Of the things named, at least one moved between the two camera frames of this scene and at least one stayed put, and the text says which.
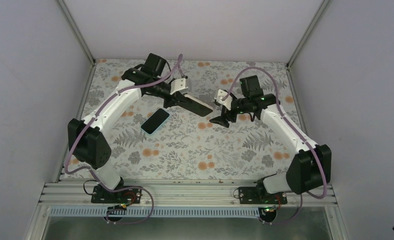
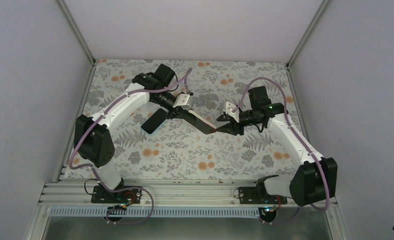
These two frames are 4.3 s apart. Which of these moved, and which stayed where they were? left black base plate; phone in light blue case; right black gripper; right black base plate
Moved: right black gripper
Stayed: left black base plate; right black base plate; phone in light blue case
